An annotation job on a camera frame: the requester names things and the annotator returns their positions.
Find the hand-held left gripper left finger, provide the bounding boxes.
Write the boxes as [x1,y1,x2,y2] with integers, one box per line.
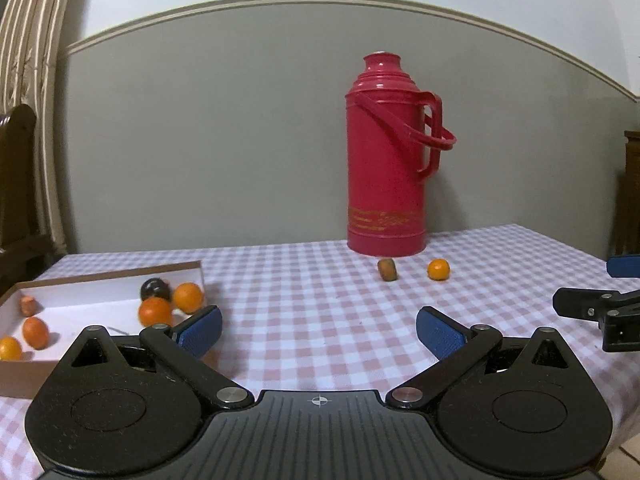
[55,304,256,411]

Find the brown wooden furniture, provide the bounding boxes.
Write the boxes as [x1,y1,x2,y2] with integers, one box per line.
[612,130,640,257]

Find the dark wooden chair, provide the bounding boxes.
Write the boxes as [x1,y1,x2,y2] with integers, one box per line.
[0,104,57,293]

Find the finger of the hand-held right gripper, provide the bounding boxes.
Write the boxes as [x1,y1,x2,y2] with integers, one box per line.
[552,287,640,353]
[606,255,640,279]

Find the white cardboard box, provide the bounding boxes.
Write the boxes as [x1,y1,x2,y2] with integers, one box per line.
[0,260,209,400]

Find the pink checkered tablecloth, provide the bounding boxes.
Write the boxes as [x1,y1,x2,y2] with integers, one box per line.
[0,223,640,480]

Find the dark brown round fruit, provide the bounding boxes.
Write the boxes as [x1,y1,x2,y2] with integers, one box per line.
[139,277,172,304]

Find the large orange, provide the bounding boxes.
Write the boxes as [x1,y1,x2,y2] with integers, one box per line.
[138,297,174,328]

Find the red thermos flask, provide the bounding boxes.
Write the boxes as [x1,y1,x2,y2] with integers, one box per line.
[346,51,458,257]

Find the striped beige curtain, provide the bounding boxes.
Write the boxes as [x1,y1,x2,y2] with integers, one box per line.
[0,0,97,257]

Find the fat carrot piece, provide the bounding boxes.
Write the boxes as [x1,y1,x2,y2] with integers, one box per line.
[22,316,50,350]

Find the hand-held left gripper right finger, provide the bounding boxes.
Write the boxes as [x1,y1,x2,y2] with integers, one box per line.
[385,306,583,410]

